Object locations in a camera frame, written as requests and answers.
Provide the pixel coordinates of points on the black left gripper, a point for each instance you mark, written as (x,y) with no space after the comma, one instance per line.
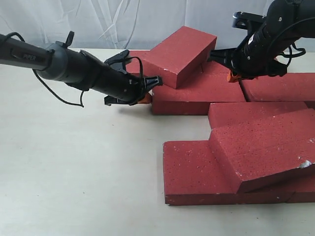
(119,87)

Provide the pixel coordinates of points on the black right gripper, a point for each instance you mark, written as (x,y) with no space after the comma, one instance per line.
(255,57)

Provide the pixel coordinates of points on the chipped red brick white spot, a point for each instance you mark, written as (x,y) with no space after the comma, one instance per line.
(265,151)

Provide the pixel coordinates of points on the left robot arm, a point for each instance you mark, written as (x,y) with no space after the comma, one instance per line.
(80,70)

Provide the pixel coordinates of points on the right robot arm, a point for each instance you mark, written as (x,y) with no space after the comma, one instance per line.
(297,20)

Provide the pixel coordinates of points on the right edge red brick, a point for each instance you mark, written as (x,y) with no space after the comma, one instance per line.
(297,87)

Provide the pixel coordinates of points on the grey fabric backdrop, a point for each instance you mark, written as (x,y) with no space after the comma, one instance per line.
(119,24)

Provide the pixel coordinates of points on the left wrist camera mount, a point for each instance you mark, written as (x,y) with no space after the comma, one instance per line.
(119,61)

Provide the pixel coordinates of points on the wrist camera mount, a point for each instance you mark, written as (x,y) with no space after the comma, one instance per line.
(119,61)
(247,21)

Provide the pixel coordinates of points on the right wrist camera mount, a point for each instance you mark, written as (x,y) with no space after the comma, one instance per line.
(247,21)

